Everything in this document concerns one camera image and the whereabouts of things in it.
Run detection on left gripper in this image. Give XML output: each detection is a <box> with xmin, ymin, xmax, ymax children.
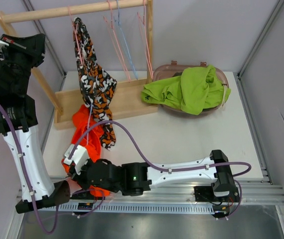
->
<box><xmin>0</xmin><ymin>33</ymin><xmax>46</xmax><ymax>95</ymax></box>

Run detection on blue hanger of orange shorts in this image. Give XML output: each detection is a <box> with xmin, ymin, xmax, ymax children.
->
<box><xmin>86</xmin><ymin>103</ymin><xmax>93</xmax><ymax>145</ymax></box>

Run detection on pink hanger of green shorts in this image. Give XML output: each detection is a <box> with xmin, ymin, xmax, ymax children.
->
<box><xmin>103</xmin><ymin>0</ymin><xmax>131</xmax><ymax>82</ymax></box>

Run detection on blue wire hanger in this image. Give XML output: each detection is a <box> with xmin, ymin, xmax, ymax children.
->
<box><xmin>115</xmin><ymin>0</ymin><xmax>138</xmax><ymax>80</ymax></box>

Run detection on pink wire hanger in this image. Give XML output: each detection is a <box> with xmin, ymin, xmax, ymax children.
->
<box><xmin>137</xmin><ymin>0</ymin><xmax>153</xmax><ymax>81</ymax></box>

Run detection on lime green shorts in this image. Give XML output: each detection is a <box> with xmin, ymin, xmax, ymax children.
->
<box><xmin>141</xmin><ymin>65</ymin><xmax>231</xmax><ymax>116</ymax></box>

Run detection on olive green shorts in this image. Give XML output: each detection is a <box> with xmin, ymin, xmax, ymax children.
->
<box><xmin>172</xmin><ymin>72</ymin><xmax>183</xmax><ymax>77</ymax></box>

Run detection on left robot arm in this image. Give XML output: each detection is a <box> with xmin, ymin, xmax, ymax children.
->
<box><xmin>0</xmin><ymin>33</ymin><xmax>70</xmax><ymax>214</ymax></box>

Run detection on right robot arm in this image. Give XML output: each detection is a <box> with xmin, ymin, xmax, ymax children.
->
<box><xmin>68</xmin><ymin>150</ymin><xmax>239</xmax><ymax>203</ymax></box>

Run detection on pink hanger of patterned shorts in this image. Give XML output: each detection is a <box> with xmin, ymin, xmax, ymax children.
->
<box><xmin>67</xmin><ymin>6</ymin><xmax>84</xmax><ymax>66</ymax></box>

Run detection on patterned black orange shorts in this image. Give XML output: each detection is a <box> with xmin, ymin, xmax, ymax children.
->
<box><xmin>72</xmin><ymin>16</ymin><xmax>119</xmax><ymax>152</ymax></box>

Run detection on wooden clothes rack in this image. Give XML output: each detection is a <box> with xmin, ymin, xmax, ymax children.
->
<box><xmin>0</xmin><ymin>0</ymin><xmax>157</xmax><ymax>129</ymax></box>

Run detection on pink plastic basket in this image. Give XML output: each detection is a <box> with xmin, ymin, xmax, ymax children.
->
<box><xmin>152</xmin><ymin>61</ymin><xmax>229</xmax><ymax>118</ymax></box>

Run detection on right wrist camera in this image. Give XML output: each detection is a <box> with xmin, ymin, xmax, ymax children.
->
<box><xmin>62</xmin><ymin>144</ymin><xmax>89</xmax><ymax>174</ymax></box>

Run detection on white slotted cable duct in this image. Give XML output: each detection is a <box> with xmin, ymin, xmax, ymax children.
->
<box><xmin>59</xmin><ymin>202</ymin><xmax>222</xmax><ymax>215</ymax></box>

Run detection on aluminium mounting rail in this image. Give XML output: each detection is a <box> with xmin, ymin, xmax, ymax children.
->
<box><xmin>16</xmin><ymin>175</ymin><xmax>284</xmax><ymax>207</ymax></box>

